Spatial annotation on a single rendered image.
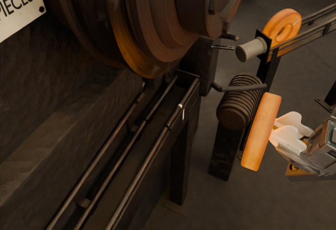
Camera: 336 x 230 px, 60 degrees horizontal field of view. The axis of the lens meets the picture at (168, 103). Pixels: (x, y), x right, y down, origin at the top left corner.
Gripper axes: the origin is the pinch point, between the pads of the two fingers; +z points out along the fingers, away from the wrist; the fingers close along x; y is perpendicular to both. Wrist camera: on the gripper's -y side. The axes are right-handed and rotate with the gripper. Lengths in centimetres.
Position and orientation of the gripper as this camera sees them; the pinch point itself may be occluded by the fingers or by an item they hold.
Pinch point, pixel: (263, 125)
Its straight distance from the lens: 59.1
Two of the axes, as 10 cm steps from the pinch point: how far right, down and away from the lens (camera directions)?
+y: 2.3, -5.6, -8.0
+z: -8.7, -4.9, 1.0
